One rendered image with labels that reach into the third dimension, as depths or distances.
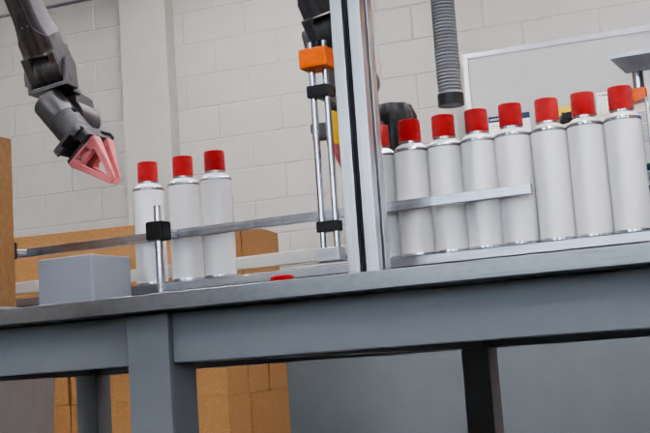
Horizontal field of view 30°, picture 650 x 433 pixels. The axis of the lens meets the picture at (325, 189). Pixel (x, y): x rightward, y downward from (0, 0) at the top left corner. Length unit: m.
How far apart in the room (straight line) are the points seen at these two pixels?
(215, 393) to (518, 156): 3.54
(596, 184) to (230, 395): 3.59
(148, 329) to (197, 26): 5.63
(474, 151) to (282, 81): 5.03
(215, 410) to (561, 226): 3.56
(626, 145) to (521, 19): 4.72
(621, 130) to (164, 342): 0.68
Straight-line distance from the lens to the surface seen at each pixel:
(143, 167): 2.01
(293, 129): 6.66
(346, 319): 1.36
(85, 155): 2.07
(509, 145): 1.72
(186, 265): 1.94
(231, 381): 5.16
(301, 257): 1.90
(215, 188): 1.92
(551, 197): 1.70
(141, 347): 1.48
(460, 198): 1.72
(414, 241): 1.76
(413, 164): 1.77
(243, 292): 1.37
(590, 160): 1.69
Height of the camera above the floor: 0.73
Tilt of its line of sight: 8 degrees up
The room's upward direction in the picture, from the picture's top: 4 degrees counter-clockwise
